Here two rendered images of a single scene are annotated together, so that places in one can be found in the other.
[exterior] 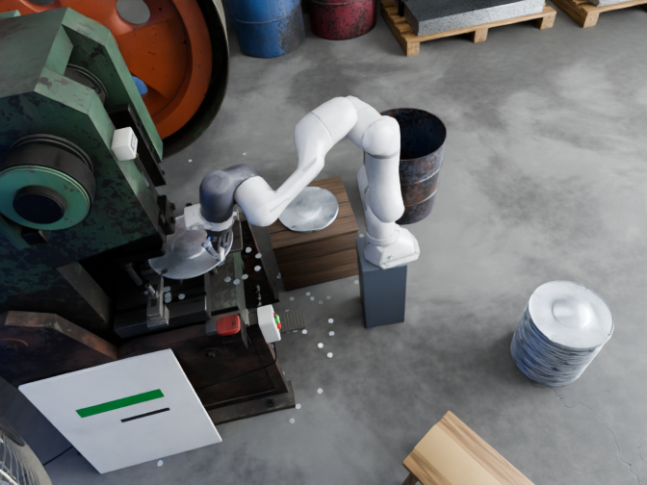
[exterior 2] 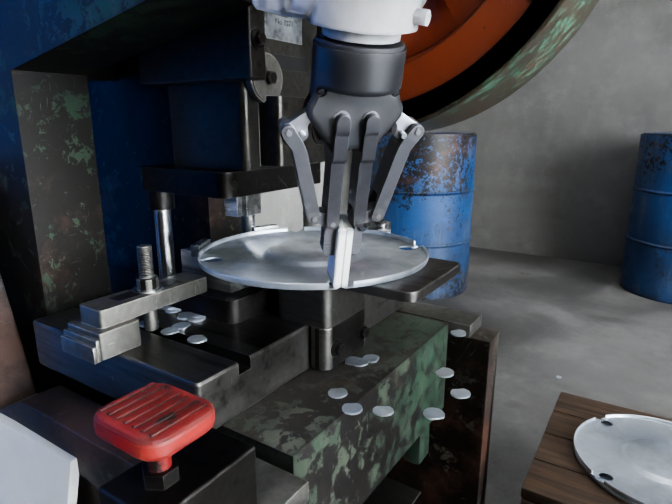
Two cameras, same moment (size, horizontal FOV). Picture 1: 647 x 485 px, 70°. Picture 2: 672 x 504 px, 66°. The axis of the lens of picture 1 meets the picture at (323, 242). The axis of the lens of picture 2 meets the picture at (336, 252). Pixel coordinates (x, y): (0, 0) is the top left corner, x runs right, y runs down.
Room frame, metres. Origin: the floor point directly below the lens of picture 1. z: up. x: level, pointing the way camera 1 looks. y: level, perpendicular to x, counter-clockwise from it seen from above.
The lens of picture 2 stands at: (0.56, 0.04, 0.95)
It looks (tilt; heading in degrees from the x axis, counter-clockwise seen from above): 14 degrees down; 37
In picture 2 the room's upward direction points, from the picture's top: straight up
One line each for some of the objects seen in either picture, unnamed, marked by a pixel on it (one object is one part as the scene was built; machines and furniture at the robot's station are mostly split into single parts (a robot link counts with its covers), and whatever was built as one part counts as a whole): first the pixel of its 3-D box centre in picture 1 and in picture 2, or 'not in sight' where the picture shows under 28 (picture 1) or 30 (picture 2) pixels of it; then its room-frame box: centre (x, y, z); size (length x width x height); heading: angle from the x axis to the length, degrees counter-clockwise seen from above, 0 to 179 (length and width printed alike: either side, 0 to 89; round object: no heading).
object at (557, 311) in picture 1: (570, 313); not in sight; (0.79, -0.87, 0.34); 0.29 x 0.29 x 0.01
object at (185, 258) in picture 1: (190, 243); (313, 252); (1.06, 0.44, 0.78); 0.29 x 0.29 x 0.01
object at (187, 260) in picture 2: (157, 255); (244, 258); (1.05, 0.57, 0.76); 0.15 x 0.09 x 0.05; 3
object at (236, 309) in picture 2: (159, 263); (240, 282); (1.05, 0.58, 0.72); 0.20 x 0.16 x 0.03; 3
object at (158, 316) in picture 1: (154, 296); (141, 290); (0.88, 0.56, 0.76); 0.17 x 0.06 x 0.10; 3
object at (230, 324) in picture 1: (230, 329); (159, 456); (0.73, 0.32, 0.72); 0.07 x 0.06 x 0.08; 93
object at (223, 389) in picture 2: (165, 269); (244, 312); (1.05, 0.57, 0.68); 0.45 x 0.30 x 0.06; 3
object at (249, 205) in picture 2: not in sight; (244, 200); (1.05, 0.56, 0.84); 0.05 x 0.03 x 0.04; 3
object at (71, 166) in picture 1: (43, 189); not in sight; (0.80, 0.57, 1.31); 0.22 x 0.12 x 0.22; 93
